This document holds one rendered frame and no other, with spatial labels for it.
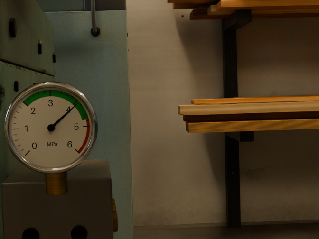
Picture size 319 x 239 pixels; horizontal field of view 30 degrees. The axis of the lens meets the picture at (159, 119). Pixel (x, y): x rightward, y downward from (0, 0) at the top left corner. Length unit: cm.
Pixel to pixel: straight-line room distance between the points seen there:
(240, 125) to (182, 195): 65
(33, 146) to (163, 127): 250
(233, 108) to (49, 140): 205
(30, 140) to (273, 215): 266
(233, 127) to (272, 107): 18
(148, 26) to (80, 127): 250
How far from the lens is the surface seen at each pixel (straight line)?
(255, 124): 244
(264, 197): 301
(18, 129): 41
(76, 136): 41
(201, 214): 297
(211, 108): 242
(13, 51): 54
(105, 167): 50
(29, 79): 65
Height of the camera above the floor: 68
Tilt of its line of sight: 3 degrees down
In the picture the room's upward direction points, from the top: 2 degrees counter-clockwise
